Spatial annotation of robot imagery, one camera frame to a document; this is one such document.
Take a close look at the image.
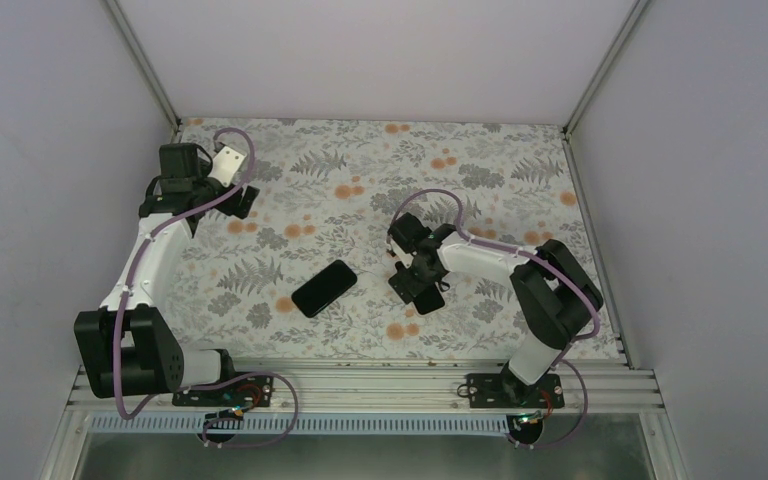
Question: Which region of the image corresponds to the beige phone case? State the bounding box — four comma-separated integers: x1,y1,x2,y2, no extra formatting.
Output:
413,284,445,316

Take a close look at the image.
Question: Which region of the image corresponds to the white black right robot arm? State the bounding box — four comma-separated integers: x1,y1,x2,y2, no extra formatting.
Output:
387,213,604,407

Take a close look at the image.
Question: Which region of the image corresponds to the floral patterned table mat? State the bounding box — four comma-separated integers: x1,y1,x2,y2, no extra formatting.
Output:
166,118,596,360

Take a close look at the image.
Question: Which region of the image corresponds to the aluminium frame post left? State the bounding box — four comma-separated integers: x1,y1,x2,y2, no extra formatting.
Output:
100,0,181,134

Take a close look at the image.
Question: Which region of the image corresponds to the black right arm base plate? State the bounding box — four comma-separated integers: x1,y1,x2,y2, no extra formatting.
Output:
456,373,565,409

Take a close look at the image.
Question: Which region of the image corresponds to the aluminium front rail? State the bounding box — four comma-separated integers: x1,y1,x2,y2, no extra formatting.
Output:
65,359,665,415

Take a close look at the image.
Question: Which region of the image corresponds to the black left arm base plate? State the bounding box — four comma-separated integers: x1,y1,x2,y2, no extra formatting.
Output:
172,376,274,409

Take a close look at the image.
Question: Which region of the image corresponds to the aluminium frame post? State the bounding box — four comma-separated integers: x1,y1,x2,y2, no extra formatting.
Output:
100,0,181,134
563,0,651,140

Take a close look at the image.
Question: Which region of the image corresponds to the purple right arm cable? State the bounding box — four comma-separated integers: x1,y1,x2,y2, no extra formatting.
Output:
389,188,603,450

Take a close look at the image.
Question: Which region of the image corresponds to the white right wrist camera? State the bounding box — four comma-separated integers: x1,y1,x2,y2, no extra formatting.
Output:
387,239,412,265

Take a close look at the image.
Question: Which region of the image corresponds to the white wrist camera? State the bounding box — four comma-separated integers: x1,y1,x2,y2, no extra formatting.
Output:
208,146,248,188
387,239,412,265

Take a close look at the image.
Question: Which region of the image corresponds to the black smartphone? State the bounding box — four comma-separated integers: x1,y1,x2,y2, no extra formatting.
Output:
291,260,358,318

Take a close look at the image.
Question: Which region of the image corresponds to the slotted grey cable duct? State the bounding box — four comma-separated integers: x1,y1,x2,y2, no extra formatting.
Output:
88,412,509,436

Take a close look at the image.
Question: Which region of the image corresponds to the aluminium frame post right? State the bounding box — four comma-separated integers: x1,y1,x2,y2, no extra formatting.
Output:
563,0,651,140

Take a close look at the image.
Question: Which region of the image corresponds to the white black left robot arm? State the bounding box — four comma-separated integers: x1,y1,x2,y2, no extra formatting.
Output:
74,143,259,405

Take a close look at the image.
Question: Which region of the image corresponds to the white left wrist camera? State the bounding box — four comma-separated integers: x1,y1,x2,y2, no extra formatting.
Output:
208,146,248,188

